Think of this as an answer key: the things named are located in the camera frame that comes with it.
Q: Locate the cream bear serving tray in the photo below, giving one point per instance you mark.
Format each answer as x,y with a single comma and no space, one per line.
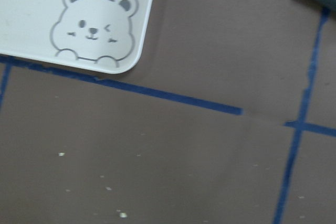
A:
99,35

